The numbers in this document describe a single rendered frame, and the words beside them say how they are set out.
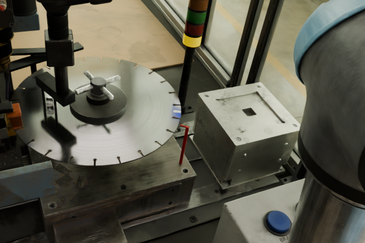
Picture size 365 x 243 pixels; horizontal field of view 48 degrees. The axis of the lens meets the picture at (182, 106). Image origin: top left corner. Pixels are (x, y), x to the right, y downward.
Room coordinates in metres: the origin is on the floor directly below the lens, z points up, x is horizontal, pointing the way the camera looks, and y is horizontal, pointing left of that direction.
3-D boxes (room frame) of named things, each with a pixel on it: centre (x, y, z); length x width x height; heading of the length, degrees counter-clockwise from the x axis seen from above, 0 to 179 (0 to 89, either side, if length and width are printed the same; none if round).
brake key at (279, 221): (0.44, -0.20, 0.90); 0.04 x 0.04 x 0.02
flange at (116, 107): (0.61, 0.16, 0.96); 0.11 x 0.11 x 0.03
